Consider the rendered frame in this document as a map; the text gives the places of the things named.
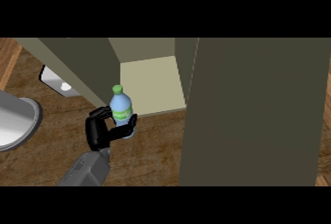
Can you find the olive grey wooden cabinet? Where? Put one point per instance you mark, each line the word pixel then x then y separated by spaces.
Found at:
pixel 148 87

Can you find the dark grey cabinet door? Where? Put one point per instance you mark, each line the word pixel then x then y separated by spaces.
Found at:
pixel 255 116

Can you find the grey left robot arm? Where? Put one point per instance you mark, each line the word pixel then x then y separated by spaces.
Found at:
pixel 88 170

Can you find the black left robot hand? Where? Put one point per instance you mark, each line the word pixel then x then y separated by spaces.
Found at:
pixel 98 132

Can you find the blue water bottle green cap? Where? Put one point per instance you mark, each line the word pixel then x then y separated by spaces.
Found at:
pixel 120 102

